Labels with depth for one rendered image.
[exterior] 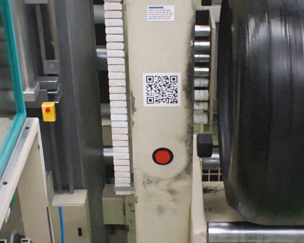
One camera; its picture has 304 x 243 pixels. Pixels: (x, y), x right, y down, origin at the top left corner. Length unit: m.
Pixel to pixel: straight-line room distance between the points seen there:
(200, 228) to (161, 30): 0.42
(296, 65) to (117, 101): 0.39
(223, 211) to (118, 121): 0.43
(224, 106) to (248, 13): 0.46
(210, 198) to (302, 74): 0.64
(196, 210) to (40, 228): 0.35
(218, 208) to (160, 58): 0.53
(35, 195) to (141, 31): 0.36
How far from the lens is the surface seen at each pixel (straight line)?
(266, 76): 1.04
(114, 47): 1.19
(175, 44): 1.17
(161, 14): 1.15
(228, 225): 1.33
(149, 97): 1.22
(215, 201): 1.59
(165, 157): 1.29
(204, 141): 1.47
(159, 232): 1.42
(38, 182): 1.09
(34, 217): 1.15
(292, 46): 1.05
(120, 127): 1.27
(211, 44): 1.60
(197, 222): 1.29
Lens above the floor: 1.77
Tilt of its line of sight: 30 degrees down
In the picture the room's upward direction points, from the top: 1 degrees counter-clockwise
